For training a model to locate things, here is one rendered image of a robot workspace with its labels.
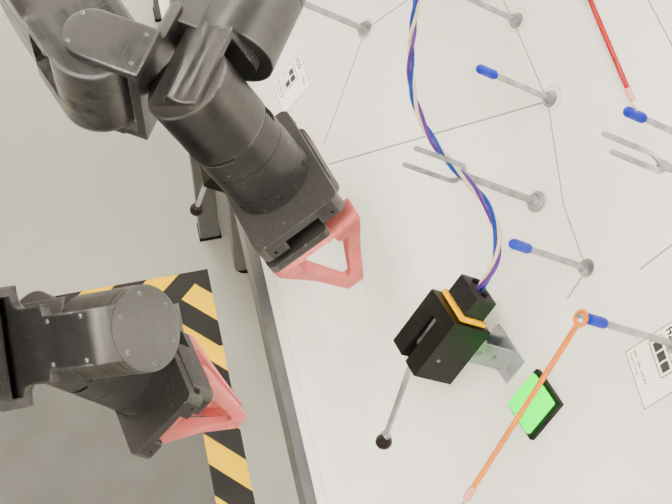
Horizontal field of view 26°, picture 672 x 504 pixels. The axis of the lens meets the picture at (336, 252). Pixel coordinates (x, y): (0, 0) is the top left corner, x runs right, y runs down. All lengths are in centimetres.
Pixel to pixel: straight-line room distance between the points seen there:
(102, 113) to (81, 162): 179
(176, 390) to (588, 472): 31
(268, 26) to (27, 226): 175
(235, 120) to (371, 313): 46
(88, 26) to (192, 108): 8
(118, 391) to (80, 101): 21
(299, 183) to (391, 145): 42
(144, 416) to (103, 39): 28
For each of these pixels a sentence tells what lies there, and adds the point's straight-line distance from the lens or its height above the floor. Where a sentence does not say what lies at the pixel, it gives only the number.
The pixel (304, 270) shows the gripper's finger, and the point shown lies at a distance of 97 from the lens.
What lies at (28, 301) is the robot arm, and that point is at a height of 126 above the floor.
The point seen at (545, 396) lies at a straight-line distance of 114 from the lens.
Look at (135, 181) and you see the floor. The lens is 267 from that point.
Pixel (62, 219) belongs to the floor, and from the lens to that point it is 264.
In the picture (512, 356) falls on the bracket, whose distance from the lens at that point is 118.
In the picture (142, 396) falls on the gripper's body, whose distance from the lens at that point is 103.
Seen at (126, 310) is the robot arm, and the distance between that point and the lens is 92.
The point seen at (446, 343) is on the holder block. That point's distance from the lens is 112.
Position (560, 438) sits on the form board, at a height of 109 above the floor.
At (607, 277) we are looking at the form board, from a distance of 113.
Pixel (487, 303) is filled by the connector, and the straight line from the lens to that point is 111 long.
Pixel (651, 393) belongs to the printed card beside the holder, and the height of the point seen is 116.
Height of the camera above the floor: 208
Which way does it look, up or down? 54 degrees down
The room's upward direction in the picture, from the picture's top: straight up
